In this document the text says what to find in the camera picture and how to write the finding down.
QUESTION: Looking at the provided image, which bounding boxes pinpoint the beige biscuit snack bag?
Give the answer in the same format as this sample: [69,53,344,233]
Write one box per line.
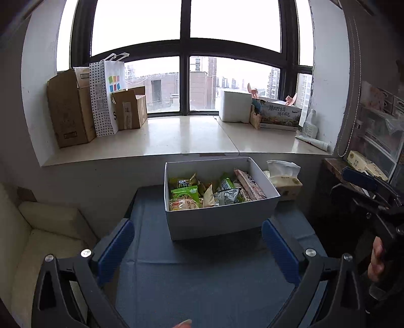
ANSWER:
[202,185,215,208]

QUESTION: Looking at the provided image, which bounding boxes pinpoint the person's right hand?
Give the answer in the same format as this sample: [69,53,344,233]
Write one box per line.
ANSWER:
[367,236,384,282]

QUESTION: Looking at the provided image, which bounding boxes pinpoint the yellow tissue box on shelf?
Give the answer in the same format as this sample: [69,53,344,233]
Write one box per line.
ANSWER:
[346,150,388,181]

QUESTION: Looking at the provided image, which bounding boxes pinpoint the green noodle snack packet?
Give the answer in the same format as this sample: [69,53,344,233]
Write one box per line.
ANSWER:
[170,186,200,204]

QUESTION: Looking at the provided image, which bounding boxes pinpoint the white dotted paper bag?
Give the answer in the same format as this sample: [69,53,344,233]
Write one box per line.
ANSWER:
[89,53,130,137]

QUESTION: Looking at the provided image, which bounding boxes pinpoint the cream leather sofa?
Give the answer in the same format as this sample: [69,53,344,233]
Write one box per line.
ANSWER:
[1,184,97,327]

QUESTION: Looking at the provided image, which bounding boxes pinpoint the yellow snack packet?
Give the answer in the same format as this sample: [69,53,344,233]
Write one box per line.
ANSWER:
[168,173,198,189]

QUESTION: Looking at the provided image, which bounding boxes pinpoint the black window frame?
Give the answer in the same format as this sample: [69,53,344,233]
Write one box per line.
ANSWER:
[70,1,314,116]

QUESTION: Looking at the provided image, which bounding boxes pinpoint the small open cardboard box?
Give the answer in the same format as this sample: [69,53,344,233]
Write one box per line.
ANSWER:
[112,86,148,130]

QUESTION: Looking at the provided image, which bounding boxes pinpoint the printed landscape gift box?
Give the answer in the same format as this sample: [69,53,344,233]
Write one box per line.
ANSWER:
[252,99,302,131]

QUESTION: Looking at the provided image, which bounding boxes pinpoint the pink-white long snack packet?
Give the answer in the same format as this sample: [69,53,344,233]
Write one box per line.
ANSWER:
[234,169,266,200]

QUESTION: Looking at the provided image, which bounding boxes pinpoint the white pump bottle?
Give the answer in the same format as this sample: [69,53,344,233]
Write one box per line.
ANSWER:
[302,109,318,139]

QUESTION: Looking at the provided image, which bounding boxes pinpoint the small woven basket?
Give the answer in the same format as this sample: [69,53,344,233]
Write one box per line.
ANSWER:
[250,104,261,130]

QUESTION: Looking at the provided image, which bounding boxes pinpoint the white tube on sill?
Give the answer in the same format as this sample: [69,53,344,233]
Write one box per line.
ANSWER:
[295,135,329,152]

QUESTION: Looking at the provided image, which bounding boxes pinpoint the person's left hand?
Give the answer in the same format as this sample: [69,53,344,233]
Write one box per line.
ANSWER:
[173,319,192,328]

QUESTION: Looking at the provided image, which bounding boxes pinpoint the grey-green snack bag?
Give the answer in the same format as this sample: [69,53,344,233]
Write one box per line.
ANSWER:
[214,188,241,206]

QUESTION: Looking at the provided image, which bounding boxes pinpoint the brown marble side shelf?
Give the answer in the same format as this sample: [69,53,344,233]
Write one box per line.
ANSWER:
[321,157,364,194]

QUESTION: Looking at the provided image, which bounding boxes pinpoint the clear bag round pastries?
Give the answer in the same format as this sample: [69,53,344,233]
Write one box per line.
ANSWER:
[169,198,199,211]

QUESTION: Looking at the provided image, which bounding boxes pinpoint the white foam box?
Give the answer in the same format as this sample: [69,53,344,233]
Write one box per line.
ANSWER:
[218,90,252,124]

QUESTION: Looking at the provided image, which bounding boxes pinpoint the yellow-blue crinkled snack bag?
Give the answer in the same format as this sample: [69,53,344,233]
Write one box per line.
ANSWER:
[218,172,235,191]

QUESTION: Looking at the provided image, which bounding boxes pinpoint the white open storage box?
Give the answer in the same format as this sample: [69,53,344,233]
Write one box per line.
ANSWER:
[164,157,280,240]

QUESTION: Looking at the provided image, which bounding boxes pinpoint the blue-grey tablecloth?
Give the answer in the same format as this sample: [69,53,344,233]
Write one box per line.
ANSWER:
[114,185,330,328]

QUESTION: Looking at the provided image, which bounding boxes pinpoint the large brown cardboard box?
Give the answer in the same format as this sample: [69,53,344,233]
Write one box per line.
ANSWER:
[46,67,96,148]

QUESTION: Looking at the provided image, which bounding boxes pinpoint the tissue pack with white tissue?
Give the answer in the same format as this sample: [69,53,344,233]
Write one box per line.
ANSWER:
[264,160,303,201]

